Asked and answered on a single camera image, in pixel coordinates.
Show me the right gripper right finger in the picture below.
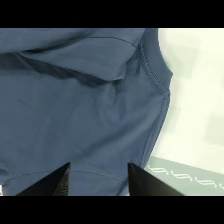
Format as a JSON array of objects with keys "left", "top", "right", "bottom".
[{"left": 127, "top": 161, "right": 186, "bottom": 197}]

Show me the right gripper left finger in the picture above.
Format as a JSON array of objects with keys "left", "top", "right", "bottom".
[{"left": 14, "top": 161, "right": 72, "bottom": 197}]

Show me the blue T-shirt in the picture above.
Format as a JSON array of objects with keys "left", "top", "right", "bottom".
[{"left": 0, "top": 27, "right": 173, "bottom": 197}]

